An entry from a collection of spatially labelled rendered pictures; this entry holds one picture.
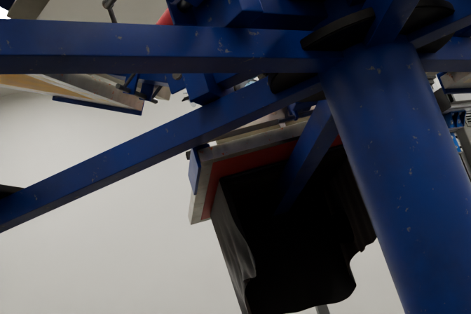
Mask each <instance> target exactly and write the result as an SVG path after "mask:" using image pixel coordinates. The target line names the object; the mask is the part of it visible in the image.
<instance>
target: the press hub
mask: <svg viewBox="0 0 471 314"><path fill-rule="evenodd" d="M302 1H320V2H323V4H324V6H325V9H326V12H327V14H328V18H326V19H324V20H323V21H322V22H320V23H319V24H318V25H316V26H315V27H314V28H313V29H312V30H311V31H314V32H313V33H311V34H309V35H308V36H306V37H304V38H303V39H302V40H301V41H300V44H301V47H302V49H304V50H318V51H342V53H343V56H344V59H343V60H341V61H340V62H337V63H336V64H335V65H334V66H332V67H331V68H329V69H328V70H327V71H326V72H325V73H269V74H268V84H269V87H270V89H271V92H272V93H274V94H276V93H279V92H281V91H283V90H285V89H288V88H290V87H292V86H295V85H296V84H298V83H301V82H303V81H305V80H307V79H310V78H312V77H314V76H317V75H318V77H319V80H320V84H321V86H322V89H323V90H322V91H320V92H318V93H316V94H314V95H311V96H309V97H307V98H305V99H302V100H300V101H298V102H314V101H320V100H327V103H328V105H329V108H330V111H331V113H332V116H333V119H334V122H335V124H336V127H337V130H338V132H339V135H340V138H341V141H342V143H343V147H344V149H345V151H346V155H347V157H348V160H349V162H350V166H351V168H352V170H353V174H354V176H355V179H356V182H357V185H358V187H359V190H360V193H361V195H362V198H363V201H364V204H365V206H366V209H367V212H368V214H369V218H370V219H371V223H372V226H373V227H374V231H375V233H376V237H377V239H378V242H379V245H380V247H381V250H382V253H383V256H384V258H385V261H386V263H387V266H388V269H389V271H390V274H391V277H392V281H393V282H394V285H395V289H396V290H397V294H398V296H399V298H400V302H401V304H402V307H403V310H404V313H405V314H471V183H470V180H469V178H468V176H467V173H466V171H465V168H464V166H463V163H462V161H461V159H460V156H459V154H458V151H457V149H456V146H455V144H454V142H453V139H452V137H451V134H450V132H449V129H448V127H447V125H446V122H445V120H444V117H443V115H442V112H441V110H440V108H439V105H438V103H437V100H436V98H435V95H434V93H433V91H432V88H431V86H430V83H429V80H428V78H427V76H426V74H425V71H424V68H423V65H422V64H421V61H420V59H419V56H418V53H436V52H437V51H438V50H439V49H441V48H442V47H443V46H444V45H445V44H446V43H447V42H448V41H449V40H450V39H451V37H452V36H453V35H454V34H455V32H454V33H451V34H449V35H447V36H444V37H442V38H440V39H438V40H436V41H433V42H431V43H429V44H426V45H424V46H422V47H420V48H417V49H415V47H414V45H413V44H412V43H409V42H408V40H407V37H406V35H407V34H410V33H412V32H414V31H416V30H418V29H420V28H422V27H425V26H427V25H429V24H432V23H434V22H436V21H438V20H441V19H442V18H445V17H447V16H449V15H452V14H454V11H455V10H454V8H453V5H452V4H451V3H450V2H448V1H445V0H420V1H419V2H418V3H417V5H416V7H415V9H414V10H413V11H412V13H411V15H410V16H409V18H408V19H407V21H406V22H405V24H404V26H403V28H402V29H401V30H400V32H399V34H398V35H397V37H396V38H395V40H394V41H393V42H390V43H384V44H380V45H377V46H373V47H371V48H365V47H364V45H363V42H362V41H363V40H364V38H365V36H366V34H367V32H368V31H369V28H370V27H371V25H372V23H373V21H374V19H375V18H376V16H375V12H374V9H373V8H372V7H369V8H366V9H363V10H361V9H362V7H363V5H364V3H362V4H357V5H354V6H351V7H349V6H348V4H347V1H346V0H302Z"/></svg>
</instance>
